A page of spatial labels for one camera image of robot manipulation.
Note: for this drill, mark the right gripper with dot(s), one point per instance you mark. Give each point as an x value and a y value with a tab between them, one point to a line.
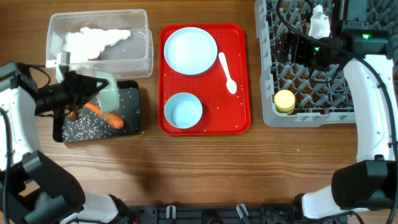
286	48

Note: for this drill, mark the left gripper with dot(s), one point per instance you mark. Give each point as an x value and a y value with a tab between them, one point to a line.
79	83

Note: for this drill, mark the green bowl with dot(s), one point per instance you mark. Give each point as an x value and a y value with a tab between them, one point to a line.
108	97

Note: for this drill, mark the brown shiitake mushroom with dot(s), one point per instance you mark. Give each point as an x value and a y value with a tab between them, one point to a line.
72	115

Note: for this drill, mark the pile of white rice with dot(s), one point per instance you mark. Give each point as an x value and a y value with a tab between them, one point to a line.
93	127

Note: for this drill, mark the orange carrot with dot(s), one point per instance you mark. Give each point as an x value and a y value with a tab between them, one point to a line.
113	120

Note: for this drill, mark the large white tissue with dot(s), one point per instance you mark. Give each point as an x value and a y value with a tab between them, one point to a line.
80	48

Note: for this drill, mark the yellow cup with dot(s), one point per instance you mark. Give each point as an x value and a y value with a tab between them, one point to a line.
284	101

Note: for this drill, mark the small white tissue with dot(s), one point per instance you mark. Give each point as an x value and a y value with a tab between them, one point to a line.
103	38

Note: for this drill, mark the red snack wrapper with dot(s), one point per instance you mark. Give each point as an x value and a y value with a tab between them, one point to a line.
94	59

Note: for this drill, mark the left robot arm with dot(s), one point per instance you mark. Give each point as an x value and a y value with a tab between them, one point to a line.
35	189

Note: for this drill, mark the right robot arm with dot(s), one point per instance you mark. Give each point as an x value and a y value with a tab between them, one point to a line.
365	57

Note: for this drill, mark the grey dishwasher rack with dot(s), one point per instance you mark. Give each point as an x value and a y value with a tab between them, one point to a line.
321	97

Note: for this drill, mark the black plastic tray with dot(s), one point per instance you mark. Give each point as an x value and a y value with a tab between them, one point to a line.
93	127

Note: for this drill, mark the clear plastic bin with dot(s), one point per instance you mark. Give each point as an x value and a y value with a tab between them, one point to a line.
130	58

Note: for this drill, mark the white plastic spoon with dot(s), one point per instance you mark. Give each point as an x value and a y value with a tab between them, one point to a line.
230	83

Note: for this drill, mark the red serving tray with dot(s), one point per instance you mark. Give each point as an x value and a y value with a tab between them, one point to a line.
223	113

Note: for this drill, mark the light blue bowl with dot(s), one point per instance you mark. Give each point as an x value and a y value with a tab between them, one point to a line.
183	110

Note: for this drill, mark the light blue plate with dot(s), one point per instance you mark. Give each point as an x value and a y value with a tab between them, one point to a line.
190	50

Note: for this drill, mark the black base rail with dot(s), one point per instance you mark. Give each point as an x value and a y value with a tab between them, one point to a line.
200	215

